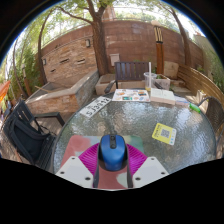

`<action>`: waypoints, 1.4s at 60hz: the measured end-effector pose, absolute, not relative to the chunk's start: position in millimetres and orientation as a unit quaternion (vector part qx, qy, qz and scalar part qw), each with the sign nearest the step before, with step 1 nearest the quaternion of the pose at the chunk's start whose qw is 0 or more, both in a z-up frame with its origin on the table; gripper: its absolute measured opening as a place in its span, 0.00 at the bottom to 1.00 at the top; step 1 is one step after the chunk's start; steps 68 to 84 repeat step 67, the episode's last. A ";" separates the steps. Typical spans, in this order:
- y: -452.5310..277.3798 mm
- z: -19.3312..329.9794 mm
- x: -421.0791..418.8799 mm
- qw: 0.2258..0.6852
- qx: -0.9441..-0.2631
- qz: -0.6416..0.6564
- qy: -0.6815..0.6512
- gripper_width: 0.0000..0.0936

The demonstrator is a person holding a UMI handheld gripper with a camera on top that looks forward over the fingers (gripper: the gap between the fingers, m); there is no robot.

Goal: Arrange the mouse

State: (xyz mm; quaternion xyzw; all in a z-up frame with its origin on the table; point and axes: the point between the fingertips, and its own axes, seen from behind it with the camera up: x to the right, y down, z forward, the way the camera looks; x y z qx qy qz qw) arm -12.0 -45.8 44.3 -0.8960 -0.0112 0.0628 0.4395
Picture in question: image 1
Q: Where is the yellow code card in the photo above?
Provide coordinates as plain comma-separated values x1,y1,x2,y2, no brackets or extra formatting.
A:
151,122,178,146

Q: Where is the concrete planter box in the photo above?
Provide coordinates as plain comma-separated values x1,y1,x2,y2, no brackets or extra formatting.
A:
154,73,172,91

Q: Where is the thick forked tree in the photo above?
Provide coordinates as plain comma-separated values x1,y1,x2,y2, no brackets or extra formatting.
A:
58,0,116,77

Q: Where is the dark wooden slatted chair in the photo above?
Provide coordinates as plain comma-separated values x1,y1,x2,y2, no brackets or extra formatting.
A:
103,61,164,95

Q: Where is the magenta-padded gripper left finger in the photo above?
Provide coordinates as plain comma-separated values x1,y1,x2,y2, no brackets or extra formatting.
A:
54,143,101,190

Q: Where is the stone raised garden bed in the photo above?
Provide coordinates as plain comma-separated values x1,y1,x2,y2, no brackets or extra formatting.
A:
25,69,100,116

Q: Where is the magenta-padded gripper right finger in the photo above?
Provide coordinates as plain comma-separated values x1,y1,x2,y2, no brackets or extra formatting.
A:
125,143,170,189

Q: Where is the slender dark tree trunk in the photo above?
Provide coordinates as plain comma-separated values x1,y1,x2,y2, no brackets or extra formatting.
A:
169,6,193,68

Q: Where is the open white book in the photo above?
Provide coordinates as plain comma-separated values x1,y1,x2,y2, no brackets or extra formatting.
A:
149,87,177,106

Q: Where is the wooden lamp post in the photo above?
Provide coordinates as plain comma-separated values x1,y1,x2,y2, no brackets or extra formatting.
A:
151,19,165,76

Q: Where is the wooden slatted bench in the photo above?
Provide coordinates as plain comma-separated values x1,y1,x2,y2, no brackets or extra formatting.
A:
176,63,224,108

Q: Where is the white drinking straw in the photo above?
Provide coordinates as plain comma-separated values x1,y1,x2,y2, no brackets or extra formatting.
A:
148,61,152,91

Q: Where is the green tissue pack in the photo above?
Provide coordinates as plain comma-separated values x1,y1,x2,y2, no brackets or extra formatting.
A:
188,102,202,114

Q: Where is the black folding chair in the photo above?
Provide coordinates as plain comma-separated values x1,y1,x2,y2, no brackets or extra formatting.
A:
3,99,66,171

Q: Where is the blue computer mouse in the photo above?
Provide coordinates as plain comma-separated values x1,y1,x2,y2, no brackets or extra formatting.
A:
98,133,128,173

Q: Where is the blue white booklet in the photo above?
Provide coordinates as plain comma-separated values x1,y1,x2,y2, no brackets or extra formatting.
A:
174,96,191,107

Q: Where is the white plate with black characters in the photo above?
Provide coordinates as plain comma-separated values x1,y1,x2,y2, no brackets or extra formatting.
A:
79,95,113,118

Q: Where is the colourful printed sheet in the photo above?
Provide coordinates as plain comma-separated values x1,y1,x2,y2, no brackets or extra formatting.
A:
111,88,152,103

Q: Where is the thin curved tree trunk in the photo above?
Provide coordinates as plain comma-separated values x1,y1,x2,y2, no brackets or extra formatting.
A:
36,9,56,86

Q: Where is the clear plastic cup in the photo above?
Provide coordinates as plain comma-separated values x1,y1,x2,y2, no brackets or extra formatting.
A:
143,71,158,93

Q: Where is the grey electrical wall box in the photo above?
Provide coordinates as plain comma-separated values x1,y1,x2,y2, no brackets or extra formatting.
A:
109,53,121,67

